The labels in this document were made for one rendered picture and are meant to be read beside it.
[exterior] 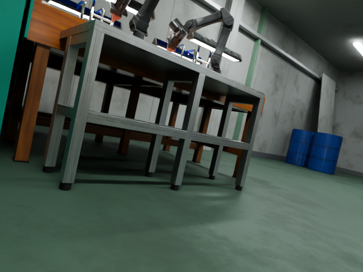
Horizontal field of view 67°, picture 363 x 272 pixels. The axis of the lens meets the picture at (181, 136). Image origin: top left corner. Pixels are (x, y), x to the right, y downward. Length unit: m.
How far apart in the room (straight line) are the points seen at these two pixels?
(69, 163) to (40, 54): 0.61
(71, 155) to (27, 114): 0.45
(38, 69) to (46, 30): 0.19
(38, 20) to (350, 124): 8.71
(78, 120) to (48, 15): 0.62
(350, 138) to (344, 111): 0.85
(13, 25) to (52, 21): 0.18
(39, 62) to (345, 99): 8.84
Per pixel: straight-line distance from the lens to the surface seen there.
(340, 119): 9.47
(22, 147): 1.54
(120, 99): 3.92
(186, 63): 1.39
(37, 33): 1.53
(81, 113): 1.13
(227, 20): 1.88
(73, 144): 1.14
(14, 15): 1.49
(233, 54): 2.62
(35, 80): 1.52
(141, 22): 1.47
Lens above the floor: 0.35
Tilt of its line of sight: 2 degrees down
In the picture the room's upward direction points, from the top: 12 degrees clockwise
